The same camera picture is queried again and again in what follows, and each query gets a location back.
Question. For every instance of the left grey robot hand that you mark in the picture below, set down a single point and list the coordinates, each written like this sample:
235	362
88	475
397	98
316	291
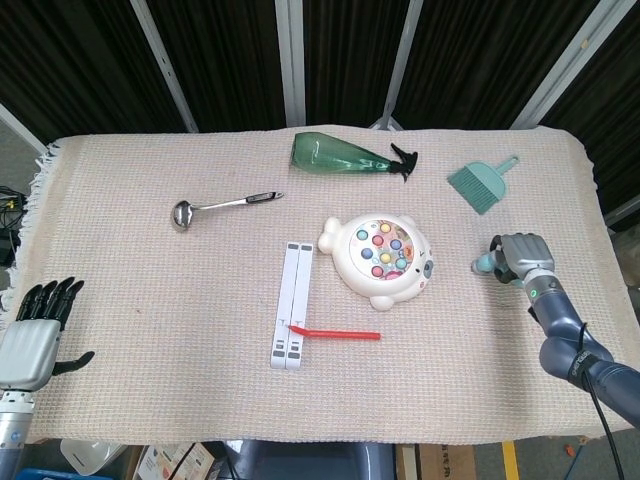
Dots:
30	350

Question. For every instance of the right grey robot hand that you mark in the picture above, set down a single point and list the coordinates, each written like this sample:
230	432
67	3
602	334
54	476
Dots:
530	252

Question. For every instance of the teal object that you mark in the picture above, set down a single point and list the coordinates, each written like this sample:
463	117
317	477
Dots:
482	262

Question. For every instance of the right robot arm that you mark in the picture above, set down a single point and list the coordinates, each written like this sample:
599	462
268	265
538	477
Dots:
565	320

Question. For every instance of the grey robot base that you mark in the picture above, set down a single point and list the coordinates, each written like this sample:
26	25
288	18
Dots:
310	462

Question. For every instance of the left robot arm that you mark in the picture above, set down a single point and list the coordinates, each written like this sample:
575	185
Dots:
12	425

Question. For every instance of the white whack-a-mole toy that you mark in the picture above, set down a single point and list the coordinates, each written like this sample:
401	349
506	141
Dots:
345	265

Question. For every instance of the white plastic container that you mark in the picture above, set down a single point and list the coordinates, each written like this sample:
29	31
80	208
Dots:
90	456

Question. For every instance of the blue plastic bin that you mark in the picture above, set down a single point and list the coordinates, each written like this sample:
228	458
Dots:
42	474

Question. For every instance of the beige woven tablecloth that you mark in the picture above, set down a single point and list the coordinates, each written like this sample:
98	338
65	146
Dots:
150	300

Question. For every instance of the printed cardboard box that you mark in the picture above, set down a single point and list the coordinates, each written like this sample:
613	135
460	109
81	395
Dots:
175	462

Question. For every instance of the red bent plastic stick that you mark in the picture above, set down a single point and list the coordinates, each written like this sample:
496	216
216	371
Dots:
345	334

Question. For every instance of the green spray bottle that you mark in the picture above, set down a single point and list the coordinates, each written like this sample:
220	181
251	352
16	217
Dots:
325	152

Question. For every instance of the brown cardboard box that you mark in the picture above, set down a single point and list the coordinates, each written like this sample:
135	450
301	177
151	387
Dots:
440	462

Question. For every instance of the white folding laptop stand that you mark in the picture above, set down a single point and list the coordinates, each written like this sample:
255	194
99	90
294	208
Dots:
292	280

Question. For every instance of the white frame post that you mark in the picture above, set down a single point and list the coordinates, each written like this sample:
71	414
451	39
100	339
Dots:
560	65
290	60
22	127
165	65
400	60

